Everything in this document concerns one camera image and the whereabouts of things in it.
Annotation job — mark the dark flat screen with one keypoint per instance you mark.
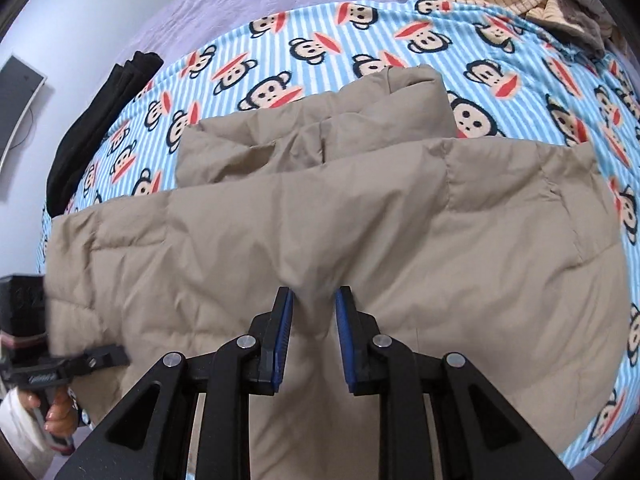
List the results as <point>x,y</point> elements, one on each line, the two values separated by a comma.
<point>17,95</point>

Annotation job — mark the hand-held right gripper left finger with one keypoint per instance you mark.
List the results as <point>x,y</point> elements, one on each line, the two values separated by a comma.
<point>282,340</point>

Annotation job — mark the blue striped monkey-print blanket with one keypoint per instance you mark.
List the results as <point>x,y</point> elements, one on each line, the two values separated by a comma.
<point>320,50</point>

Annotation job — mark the black folded clothing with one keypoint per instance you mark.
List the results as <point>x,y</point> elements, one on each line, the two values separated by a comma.
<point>100,120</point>

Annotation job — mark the beige puffer jacket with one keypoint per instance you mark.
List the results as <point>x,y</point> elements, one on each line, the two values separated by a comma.
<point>350,220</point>

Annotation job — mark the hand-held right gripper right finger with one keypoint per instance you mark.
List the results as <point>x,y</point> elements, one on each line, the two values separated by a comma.
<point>345,340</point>

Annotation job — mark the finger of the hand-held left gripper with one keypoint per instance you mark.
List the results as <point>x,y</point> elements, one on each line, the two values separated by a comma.
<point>97,359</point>

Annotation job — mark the person's left hand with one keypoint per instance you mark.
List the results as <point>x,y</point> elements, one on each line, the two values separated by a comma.
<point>61,410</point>

